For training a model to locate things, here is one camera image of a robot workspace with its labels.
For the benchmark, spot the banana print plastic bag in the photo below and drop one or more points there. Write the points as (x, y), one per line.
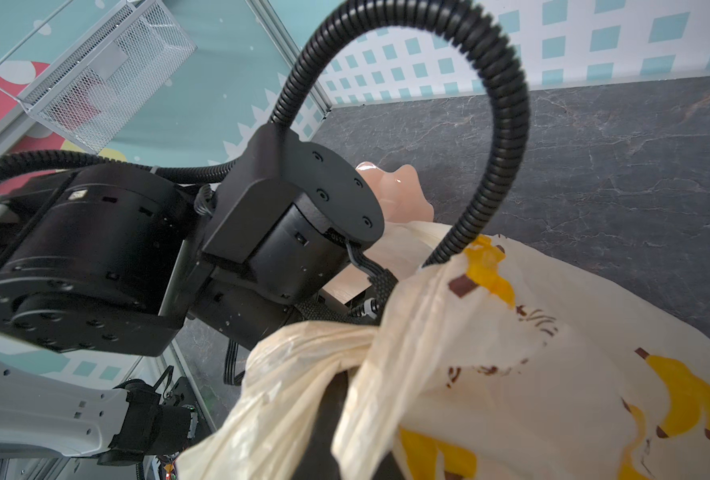
(503, 363)

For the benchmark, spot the pink wavy fruit plate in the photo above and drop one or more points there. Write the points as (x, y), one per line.
(402, 201)

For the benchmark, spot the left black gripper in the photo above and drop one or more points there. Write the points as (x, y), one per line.
(245, 317)

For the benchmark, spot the white mesh wall basket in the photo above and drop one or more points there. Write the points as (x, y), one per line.
(81, 70)

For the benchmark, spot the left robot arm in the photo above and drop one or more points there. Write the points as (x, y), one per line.
(109, 256)

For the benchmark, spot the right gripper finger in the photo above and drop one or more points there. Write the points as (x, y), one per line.
(317, 462)

